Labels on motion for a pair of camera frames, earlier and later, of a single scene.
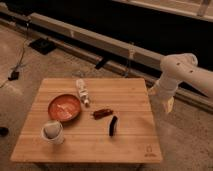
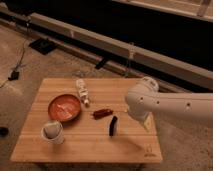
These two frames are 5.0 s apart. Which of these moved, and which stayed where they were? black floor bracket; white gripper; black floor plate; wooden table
Moved: white gripper
Stayed: black floor plate; black floor bracket; wooden table
